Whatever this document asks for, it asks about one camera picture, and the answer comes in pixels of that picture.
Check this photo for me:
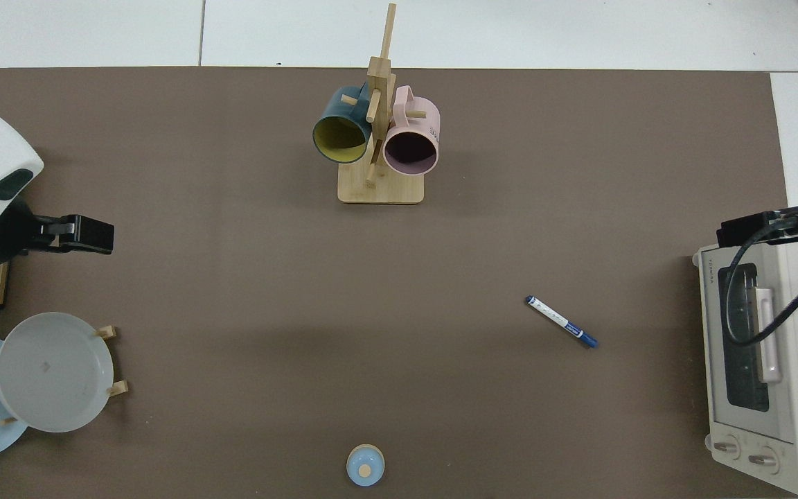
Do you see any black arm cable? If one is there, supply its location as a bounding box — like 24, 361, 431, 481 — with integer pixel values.
726, 220, 798, 346

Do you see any wooden plate rack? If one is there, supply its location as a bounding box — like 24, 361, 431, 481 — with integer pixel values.
0, 324, 130, 427

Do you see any small blue round thing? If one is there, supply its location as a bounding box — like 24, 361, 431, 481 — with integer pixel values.
346, 444, 386, 487

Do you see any brown table cloth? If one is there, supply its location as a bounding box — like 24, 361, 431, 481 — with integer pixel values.
0, 67, 791, 499

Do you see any grey plate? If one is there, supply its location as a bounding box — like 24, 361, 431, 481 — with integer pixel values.
0, 312, 114, 434

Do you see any dark teal cup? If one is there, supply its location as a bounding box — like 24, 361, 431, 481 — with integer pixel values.
312, 85, 374, 165

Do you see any wooden cup stand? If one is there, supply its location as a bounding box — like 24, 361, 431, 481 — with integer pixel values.
337, 3, 425, 205

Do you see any pink cup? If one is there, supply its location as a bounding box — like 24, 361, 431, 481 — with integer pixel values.
382, 85, 441, 176

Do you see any blue white marker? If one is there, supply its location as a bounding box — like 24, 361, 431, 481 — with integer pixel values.
525, 295, 599, 349

